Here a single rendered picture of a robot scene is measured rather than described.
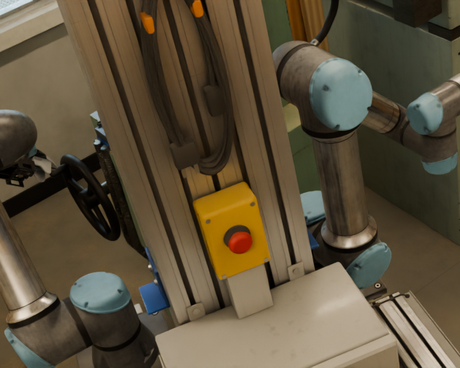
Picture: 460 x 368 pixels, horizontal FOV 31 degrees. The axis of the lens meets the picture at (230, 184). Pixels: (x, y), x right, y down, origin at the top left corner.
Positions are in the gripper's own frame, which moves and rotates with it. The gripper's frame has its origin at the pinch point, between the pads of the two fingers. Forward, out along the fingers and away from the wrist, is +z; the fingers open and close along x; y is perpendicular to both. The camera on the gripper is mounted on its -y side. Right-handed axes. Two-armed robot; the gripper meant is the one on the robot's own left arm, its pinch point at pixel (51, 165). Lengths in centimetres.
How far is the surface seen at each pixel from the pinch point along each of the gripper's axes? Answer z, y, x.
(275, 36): 48, -14, 56
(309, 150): 70, 8, 36
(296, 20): 150, -112, 18
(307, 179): 74, 12, 28
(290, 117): 61, 0, 40
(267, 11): 41, -17, 62
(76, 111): 78, -108, -65
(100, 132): 7.9, -1.8, 14.5
